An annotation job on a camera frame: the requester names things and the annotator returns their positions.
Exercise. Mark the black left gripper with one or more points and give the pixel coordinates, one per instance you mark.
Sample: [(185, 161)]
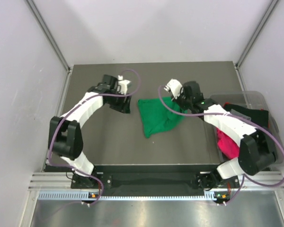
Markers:
[(124, 107)]

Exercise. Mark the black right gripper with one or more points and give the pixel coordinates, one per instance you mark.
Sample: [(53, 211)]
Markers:
[(178, 100)]

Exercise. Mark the green t-shirt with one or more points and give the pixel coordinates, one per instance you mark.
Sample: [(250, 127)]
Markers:
[(156, 118)]

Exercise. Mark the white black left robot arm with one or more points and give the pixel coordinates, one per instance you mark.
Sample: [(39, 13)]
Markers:
[(65, 136)]

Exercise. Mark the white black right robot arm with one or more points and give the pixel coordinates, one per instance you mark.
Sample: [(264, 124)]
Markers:
[(257, 150)]

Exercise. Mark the grey t-shirt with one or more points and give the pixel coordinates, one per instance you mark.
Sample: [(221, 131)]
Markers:
[(236, 113)]

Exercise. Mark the pink t-shirt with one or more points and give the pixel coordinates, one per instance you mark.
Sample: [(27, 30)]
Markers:
[(227, 146)]

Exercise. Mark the clear plastic storage bin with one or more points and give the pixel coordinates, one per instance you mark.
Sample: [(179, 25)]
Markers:
[(250, 100)]

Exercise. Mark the black folded t-shirt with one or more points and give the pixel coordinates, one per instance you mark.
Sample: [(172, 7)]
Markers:
[(259, 117)]

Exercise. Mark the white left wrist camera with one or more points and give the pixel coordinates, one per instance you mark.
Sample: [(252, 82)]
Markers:
[(123, 85)]

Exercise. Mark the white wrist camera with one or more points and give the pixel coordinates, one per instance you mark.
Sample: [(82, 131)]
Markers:
[(174, 87), (123, 85)]

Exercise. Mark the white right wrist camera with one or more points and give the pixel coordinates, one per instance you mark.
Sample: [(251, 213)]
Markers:
[(174, 87)]

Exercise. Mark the left aluminium corner post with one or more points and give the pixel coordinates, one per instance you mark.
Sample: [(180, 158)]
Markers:
[(47, 33)]

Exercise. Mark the aluminium corner post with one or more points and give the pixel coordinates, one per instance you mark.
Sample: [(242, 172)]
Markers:
[(256, 33), (47, 33)]

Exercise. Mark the aluminium front frame rail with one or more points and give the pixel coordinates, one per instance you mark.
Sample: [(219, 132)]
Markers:
[(60, 181)]

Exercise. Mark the right aluminium corner post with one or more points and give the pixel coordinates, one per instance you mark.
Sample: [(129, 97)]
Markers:
[(256, 33)]

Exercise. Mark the grey slotted cable duct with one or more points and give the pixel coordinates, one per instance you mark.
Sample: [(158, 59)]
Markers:
[(89, 196)]

